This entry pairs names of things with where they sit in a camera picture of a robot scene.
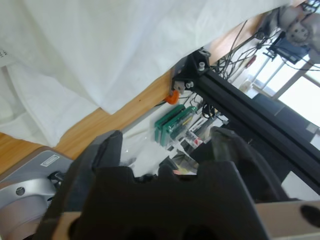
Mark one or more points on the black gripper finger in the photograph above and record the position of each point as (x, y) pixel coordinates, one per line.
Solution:
(250, 170)
(82, 175)

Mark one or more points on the white Unitree print t-shirt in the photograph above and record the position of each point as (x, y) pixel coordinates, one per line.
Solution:
(100, 50)

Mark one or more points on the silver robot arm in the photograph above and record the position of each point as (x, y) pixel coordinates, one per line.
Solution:
(297, 30)

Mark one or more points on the black framed blue screen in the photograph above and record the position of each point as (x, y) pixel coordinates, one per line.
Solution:
(290, 50)

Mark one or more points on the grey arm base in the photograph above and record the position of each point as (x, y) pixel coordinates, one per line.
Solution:
(27, 185)

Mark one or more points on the dark camera post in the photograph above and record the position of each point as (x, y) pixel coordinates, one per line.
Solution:
(250, 112)

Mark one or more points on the white window frame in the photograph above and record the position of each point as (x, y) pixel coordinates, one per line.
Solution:
(287, 82)

